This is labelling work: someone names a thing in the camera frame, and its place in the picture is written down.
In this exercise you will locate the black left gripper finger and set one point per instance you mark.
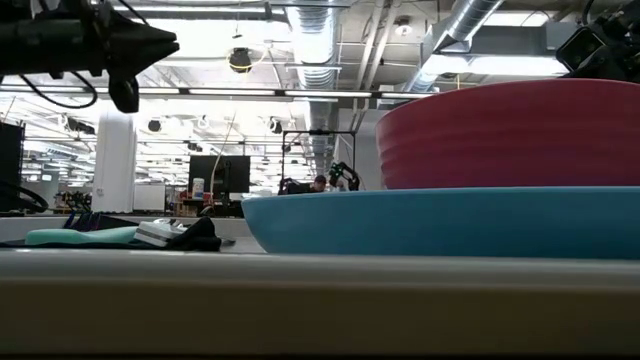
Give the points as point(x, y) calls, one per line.
point(140, 47)

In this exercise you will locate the red bowl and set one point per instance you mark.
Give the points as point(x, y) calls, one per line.
point(500, 140)

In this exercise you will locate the fork with iridescent head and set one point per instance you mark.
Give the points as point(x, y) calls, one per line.
point(82, 221)

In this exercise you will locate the black cloth napkin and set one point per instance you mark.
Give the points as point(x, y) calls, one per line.
point(200, 237)

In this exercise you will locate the blue plate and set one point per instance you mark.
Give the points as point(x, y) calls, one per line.
point(425, 225)

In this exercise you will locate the black background robot arm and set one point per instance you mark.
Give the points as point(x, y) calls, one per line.
point(345, 172)

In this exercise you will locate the grey plastic tray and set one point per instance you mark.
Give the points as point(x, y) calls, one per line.
point(320, 300)

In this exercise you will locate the black ceiling-hung device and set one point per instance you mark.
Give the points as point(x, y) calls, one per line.
point(240, 59)

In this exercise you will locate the white pillar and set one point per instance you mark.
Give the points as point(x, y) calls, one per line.
point(114, 170)

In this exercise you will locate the black cabinet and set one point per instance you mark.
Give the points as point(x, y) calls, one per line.
point(11, 165)

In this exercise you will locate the long ceiling light strip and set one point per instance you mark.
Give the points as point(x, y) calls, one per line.
point(280, 93)

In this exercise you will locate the black computer monitor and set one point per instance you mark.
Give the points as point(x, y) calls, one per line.
point(220, 172)

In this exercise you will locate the white board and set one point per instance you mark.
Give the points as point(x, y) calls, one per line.
point(149, 197)

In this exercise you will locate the white wipes canister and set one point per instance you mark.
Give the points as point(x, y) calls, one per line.
point(198, 188)

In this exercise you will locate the person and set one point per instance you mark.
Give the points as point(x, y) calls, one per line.
point(319, 184)

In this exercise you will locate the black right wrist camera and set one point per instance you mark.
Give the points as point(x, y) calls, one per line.
point(577, 50)

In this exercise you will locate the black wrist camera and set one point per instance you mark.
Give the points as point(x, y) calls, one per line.
point(124, 95)
point(577, 50)

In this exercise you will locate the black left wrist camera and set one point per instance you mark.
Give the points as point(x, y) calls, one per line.
point(124, 95)

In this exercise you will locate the silver ceiling air duct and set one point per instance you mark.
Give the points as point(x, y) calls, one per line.
point(314, 35)
point(460, 25)

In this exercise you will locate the black metal frame stand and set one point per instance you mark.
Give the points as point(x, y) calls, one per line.
point(318, 132)

